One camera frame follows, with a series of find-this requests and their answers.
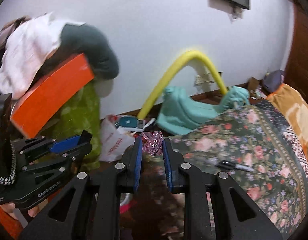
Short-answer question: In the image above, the white plastic bag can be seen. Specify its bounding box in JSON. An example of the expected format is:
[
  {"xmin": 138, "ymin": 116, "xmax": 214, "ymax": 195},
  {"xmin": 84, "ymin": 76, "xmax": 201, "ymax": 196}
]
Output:
[{"xmin": 99, "ymin": 115, "xmax": 135, "ymax": 163}]

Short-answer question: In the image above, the white cloth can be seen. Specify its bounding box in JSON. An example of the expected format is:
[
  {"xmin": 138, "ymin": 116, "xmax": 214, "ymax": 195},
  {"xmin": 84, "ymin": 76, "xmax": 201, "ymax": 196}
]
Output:
[{"xmin": 0, "ymin": 12, "xmax": 84, "ymax": 100}]

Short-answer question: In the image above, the dark grey garment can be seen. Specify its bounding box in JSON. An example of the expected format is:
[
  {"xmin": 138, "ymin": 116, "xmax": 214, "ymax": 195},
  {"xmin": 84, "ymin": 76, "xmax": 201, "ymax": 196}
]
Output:
[{"xmin": 36, "ymin": 24, "xmax": 119, "ymax": 80}]

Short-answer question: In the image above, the patchwork dark quilt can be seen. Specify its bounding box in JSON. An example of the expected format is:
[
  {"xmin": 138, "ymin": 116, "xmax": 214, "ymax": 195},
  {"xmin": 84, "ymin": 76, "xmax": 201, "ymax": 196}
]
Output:
[{"xmin": 253, "ymin": 100, "xmax": 308, "ymax": 174}]

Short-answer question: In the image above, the teal card box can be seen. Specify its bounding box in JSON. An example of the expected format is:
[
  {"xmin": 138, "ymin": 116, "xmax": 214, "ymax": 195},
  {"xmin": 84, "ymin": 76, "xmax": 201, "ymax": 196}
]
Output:
[{"xmin": 115, "ymin": 115, "xmax": 145, "ymax": 132}]

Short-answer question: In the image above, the orange box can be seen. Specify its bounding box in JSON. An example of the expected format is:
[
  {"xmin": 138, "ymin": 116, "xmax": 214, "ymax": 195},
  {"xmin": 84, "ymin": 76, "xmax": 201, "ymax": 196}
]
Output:
[{"xmin": 11, "ymin": 54, "xmax": 94, "ymax": 138}]

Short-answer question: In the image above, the pink transparent hair tie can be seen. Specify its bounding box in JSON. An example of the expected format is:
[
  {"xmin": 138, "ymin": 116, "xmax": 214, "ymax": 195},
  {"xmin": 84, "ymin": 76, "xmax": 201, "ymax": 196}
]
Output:
[{"xmin": 139, "ymin": 130, "xmax": 164, "ymax": 156}]

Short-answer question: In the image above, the teal cloth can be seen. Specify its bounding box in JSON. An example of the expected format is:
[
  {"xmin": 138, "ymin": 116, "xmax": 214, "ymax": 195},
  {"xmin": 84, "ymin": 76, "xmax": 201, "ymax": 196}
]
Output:
[{"xmin": 156, "ymin": 86, "xmax": 249, "ymax": 135}]

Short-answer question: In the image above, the black handled pen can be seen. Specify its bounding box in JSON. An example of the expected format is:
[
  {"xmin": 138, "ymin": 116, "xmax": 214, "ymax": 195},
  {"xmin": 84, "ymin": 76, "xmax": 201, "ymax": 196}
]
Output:
[{"xmin": 198, "ymin": 158, "xmax": 255, "ymax": 173}]

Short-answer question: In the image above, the person hand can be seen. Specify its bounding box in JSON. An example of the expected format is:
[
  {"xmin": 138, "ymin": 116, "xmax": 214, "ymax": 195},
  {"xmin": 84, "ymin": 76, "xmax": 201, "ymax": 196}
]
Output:
[{"xmin": 0, "ymin": 198, "xmax": 48, "ymax": 218}]

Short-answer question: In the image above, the floral dark green bedspread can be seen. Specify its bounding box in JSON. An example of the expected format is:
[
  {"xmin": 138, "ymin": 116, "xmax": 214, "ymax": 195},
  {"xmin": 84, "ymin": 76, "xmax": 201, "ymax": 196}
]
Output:
[{"xmin": 170, "ymin": 105, "xmax": 308, "ymax": 239}]

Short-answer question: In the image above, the orange patterned blanket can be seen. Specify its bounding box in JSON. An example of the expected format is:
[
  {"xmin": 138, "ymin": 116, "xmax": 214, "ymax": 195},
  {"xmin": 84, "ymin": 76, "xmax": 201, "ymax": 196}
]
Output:
[{"xmin": 266, "ymin": 83, "xmax": 308, "ymax": 162}]

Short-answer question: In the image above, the brown wooden door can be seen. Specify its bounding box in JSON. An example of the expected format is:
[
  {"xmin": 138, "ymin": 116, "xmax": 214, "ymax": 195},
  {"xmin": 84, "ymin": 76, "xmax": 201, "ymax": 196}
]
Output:
[{"xmin": 284, "ymin": 5, "xmax": 308, "ymax": 104}]

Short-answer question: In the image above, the yellow foam tube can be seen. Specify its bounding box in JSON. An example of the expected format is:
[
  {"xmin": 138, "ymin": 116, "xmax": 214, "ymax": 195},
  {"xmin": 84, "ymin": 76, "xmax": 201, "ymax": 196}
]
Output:
[{"xmin": 137, "ymin": 50, "xmax": 228, "ymax": 120}]

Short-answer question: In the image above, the green floral bag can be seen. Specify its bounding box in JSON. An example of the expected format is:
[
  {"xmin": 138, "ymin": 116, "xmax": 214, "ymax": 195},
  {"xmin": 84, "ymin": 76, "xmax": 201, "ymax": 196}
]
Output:
[{"xmin": 39, "ymin": 81, "xmax": 102, "ymax": 171}]

